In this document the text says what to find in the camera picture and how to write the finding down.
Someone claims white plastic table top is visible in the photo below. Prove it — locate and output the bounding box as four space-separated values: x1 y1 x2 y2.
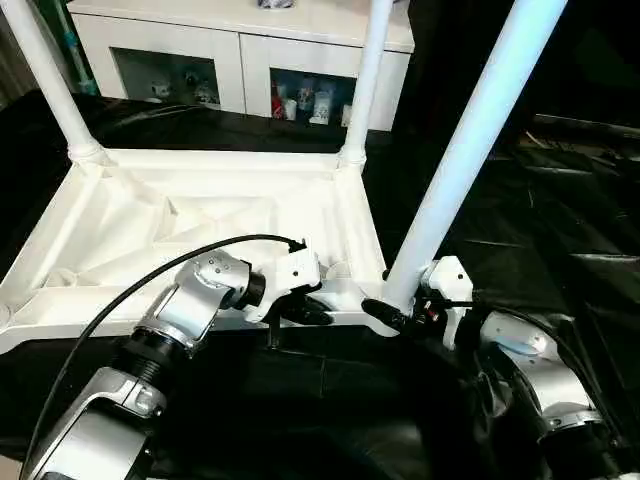
0 144 401 354

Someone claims black table mat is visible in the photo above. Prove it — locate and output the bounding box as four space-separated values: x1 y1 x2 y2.
0 89 640 480

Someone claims white glass-door cabinet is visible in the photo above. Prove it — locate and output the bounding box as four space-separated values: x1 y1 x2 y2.
67 0 416 132

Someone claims grey curtain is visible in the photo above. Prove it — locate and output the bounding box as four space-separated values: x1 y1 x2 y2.
0 14 46 106

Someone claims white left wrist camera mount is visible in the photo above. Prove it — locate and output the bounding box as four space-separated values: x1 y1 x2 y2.
244 244 321 324

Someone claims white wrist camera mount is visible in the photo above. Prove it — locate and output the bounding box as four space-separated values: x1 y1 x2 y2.
424 255 474 351
244 244 321 324

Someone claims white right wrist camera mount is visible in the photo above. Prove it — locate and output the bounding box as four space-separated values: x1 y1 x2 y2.
424 255 474 351

